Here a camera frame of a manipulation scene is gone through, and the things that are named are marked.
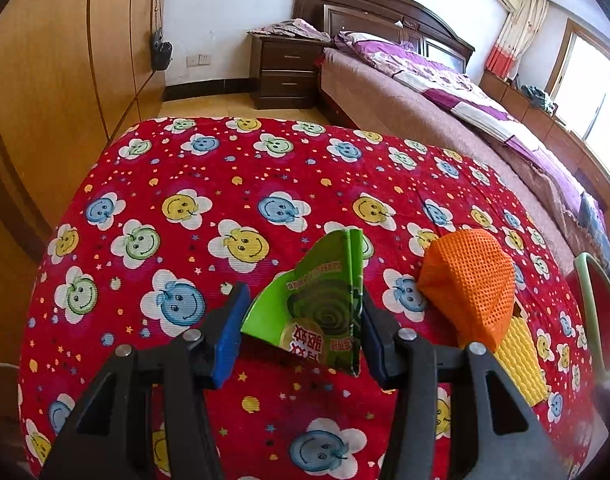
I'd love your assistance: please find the purple patchwork quilt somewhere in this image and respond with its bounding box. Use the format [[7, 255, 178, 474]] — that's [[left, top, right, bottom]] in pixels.
[[345, 40, 586, 201]]

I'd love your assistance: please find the yellow foam fruit net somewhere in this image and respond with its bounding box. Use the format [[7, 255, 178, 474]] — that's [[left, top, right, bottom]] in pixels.
[[492, 307, 551, 408]]

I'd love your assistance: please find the dark wooden headboard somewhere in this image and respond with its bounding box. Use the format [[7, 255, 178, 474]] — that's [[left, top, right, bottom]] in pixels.
[[292, 0, 476, 76]]

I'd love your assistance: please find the black hanging bag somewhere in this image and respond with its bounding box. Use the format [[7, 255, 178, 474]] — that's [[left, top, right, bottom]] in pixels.
[[150, 30, 173, 72]]

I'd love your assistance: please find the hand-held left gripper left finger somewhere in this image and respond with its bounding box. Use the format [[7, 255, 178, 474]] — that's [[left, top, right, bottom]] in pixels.
[[39, 282, 251, 480]]

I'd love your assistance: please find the wooden wardrobe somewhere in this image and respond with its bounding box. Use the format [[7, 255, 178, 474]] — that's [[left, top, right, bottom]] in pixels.
[[0, 0, 168, 261]]

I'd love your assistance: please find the dark blue cloth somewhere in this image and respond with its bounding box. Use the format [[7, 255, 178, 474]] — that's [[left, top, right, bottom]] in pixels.
[[578, 192, 610, 281]]

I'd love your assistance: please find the orange foam fruit net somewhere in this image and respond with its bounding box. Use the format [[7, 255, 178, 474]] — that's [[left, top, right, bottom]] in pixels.
[[417, 229, 517, 353]]

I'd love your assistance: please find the green mosquito coil box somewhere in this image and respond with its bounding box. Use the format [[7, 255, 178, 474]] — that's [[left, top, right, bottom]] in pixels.
[[240, 227, 367, 377]]

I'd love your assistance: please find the dark wooden nightstand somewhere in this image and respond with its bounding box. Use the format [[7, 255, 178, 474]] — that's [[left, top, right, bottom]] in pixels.
[[250, 34, 331, 110]]

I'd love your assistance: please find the wooden window cabinet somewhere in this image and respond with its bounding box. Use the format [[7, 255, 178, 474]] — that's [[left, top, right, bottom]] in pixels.
[[480, 70, 610, 206]]

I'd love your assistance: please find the window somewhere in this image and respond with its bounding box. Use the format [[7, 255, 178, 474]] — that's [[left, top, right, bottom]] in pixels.
[[548, 19, 610, 186]]

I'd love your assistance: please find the floral curtain with red hem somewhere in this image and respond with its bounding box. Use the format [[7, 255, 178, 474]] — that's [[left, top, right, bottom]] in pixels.
[[485, 0, 548, 81]]

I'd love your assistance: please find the red bin with green rim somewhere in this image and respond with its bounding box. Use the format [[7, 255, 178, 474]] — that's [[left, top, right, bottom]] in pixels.
[[568, 252, 610, 373]]

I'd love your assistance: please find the red flower print cloth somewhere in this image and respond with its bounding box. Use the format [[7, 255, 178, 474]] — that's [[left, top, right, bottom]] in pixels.
[[17, 116, 603, 480]]

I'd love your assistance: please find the pink cloth on nightstand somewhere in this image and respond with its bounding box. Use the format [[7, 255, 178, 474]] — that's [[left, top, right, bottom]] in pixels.
[[247, 18, 332, 43]]

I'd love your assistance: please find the purple pillow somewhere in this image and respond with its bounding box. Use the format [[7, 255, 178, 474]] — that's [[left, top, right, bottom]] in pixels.
[[334, 31, 401, 53]]

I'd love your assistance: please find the pile of dark clothes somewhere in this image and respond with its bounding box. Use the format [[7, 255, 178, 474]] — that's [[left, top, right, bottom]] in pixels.
[[520, 85, 558, 115]]

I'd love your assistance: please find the bed with brown cover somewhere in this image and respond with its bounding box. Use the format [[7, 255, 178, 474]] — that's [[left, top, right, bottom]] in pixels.
[[317, 47, 610, 281]]

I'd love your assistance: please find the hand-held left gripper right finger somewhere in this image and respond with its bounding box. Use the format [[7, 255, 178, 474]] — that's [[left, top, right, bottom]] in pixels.
[[360, 287, 568, 480]]

